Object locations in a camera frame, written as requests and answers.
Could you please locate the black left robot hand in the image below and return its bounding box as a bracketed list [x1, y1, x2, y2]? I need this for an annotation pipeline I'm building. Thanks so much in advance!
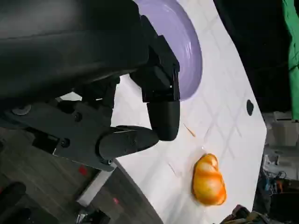
[0, 0, 181, 173]

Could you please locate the orange and white bread roll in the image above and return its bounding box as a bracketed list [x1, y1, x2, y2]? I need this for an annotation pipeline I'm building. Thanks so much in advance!
[191, 153, 228, 206]

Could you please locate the lilac plate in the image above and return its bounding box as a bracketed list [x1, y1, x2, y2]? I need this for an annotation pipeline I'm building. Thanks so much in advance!
[135, 0, 203, 102]

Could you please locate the white table leg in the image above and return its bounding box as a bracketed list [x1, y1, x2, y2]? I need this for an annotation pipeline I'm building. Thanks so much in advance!
[76, 167, 115, 207]

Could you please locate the thin wooden stick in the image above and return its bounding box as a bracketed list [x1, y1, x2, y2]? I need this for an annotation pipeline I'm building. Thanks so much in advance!
[183, 123, 197, 138]

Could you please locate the black table grommet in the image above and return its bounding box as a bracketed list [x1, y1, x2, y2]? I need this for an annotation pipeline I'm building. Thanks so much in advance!
[246, 99, 255, 115]

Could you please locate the green cloth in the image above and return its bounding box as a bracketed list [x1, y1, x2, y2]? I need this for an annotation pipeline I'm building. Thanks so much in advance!
[281, 0, 299, 119]

